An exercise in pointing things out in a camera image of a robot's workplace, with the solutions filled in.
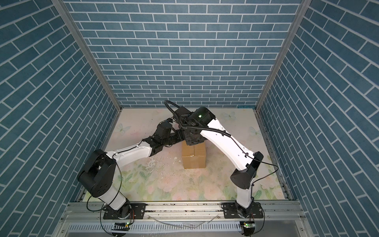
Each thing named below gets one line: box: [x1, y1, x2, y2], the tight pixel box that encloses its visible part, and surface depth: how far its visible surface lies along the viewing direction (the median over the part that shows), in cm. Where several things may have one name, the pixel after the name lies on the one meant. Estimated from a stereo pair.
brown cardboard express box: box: [181, 140, 207, 169], surface depth 80 cm
